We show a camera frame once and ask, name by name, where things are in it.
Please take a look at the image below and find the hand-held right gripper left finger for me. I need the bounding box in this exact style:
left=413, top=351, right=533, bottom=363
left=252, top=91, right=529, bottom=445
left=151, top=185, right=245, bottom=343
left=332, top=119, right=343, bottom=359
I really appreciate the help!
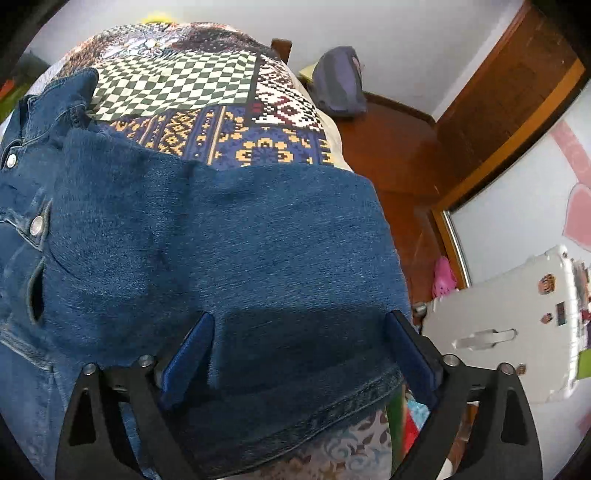
left=54, top=310, right=216, bottom=480

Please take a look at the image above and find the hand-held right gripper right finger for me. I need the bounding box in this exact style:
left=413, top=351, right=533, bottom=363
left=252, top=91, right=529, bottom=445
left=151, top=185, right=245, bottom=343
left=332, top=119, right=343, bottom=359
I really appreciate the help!
left=385, top=310, right=544, bottom=480

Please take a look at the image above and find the blue denim jacket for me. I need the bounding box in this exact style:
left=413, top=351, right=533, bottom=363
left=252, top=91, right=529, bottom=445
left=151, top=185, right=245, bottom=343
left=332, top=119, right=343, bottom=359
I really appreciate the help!
left=0, top=68, right=414, bottom=480

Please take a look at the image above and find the colourful packaging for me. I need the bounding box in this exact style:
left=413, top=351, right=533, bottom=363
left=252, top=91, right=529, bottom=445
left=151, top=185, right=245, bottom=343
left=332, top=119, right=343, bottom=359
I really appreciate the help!
left=387, top=385, right=437, bottom=462

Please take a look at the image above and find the pink toy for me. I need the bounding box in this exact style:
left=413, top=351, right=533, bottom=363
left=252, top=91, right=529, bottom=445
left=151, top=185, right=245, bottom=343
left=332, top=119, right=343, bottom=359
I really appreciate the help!
left=431, top=256, right=459, bottom=300

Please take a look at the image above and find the white plastic board with stickers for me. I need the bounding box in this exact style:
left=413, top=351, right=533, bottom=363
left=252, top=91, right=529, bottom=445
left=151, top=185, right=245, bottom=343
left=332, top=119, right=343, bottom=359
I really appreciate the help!
left=422, top=244, right=591, bottom=403

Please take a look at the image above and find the white door with pink hearts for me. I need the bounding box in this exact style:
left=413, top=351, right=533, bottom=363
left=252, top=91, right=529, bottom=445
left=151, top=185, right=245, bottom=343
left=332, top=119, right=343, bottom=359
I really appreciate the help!
left=431, top=106, right=591, bottom=296

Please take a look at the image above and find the patchwork printed blanket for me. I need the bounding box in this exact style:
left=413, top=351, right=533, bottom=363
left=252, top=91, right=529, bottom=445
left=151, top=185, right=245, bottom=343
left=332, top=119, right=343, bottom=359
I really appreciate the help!
left=44, top=21, right=393, bottom=480

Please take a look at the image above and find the brown wooden door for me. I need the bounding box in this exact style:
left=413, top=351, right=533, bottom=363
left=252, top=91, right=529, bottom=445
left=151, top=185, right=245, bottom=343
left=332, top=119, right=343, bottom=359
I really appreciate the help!
left=434, top=0, right=587, bottom=208

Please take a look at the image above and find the grey purple backpack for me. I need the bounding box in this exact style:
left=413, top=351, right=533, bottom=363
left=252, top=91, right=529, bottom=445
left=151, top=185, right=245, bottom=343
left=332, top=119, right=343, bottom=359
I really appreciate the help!
left=310, top=45, right=368, bottom=116

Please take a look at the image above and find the green patterned cushion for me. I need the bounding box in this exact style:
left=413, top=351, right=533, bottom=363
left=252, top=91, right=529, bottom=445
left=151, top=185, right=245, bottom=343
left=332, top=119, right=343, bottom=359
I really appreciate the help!
left=0, top=78, right=35, bottom=123

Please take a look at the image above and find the brown wooden bed post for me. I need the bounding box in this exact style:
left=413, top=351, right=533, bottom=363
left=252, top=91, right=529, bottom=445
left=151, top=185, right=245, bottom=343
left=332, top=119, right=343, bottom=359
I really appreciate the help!
left=270, top=39, right=294, bottom=63

